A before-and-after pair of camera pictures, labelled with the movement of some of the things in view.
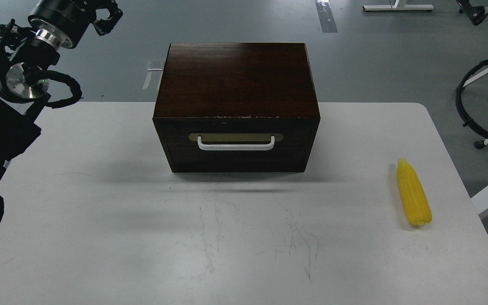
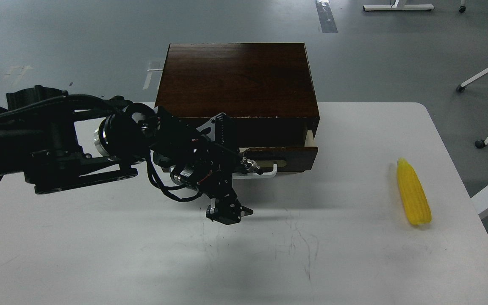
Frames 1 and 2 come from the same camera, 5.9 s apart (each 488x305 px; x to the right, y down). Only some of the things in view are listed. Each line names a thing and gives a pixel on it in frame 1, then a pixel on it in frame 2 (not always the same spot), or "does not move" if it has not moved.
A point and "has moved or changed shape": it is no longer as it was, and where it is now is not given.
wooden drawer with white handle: x=237 y=144 has moved or changed shape
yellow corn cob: x=414 y=194 does not move
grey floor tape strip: x=327 y=20 does not move
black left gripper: x=103 y=27 → x=186 y=162
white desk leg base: x=395 y=7 does not move
